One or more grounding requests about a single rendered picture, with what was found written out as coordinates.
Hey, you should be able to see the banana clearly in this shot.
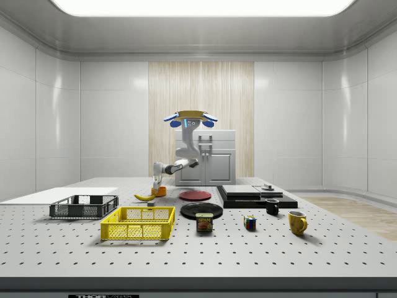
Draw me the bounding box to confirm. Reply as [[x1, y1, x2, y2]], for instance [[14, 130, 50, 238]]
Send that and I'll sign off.
[[133, 192, 157, 202]]

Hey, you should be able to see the red plate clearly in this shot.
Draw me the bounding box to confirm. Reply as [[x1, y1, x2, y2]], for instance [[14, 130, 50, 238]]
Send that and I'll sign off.
[[179, 190, 212, 201]]

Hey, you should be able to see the black plate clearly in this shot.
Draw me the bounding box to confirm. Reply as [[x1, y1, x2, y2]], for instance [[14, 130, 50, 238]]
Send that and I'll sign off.
[[180, 202, 225, 220]]

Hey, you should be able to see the yellow basket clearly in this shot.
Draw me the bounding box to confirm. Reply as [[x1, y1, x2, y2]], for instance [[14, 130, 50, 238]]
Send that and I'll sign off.
[[100, 206, 176, 241]]

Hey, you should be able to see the flat-sided can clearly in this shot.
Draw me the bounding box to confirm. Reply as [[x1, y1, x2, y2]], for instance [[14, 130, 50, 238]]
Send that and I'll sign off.
[[195, 212, 214, 233]]

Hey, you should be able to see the white cabinet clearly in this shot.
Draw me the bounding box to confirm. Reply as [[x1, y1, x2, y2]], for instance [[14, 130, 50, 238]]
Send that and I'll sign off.
[[174, 129, 237, 186]]

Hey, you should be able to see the black stove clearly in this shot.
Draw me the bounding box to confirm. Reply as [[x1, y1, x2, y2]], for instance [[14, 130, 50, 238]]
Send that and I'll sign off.
[[216, 183, 299, 209]]

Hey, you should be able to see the dark grey basket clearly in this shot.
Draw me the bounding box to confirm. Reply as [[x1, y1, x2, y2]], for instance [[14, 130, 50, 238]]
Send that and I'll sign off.
[[49, 194, 120, 220]]

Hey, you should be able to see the white board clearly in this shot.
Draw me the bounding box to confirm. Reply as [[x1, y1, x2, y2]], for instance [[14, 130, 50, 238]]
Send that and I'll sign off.
[[0, 187, 120, 205]]

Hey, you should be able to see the puzzle cube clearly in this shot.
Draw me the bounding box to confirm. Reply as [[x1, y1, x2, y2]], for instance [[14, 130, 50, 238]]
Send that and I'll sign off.
[[243, 214, 258, 231]]

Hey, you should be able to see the black mug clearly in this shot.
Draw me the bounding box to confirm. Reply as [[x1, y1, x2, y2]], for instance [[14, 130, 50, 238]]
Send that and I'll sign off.
[[265, 198, 280, 215]]

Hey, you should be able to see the yellow mug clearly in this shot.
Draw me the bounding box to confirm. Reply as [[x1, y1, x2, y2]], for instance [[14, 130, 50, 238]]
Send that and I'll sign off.
[[287, 210, 309, 236]]

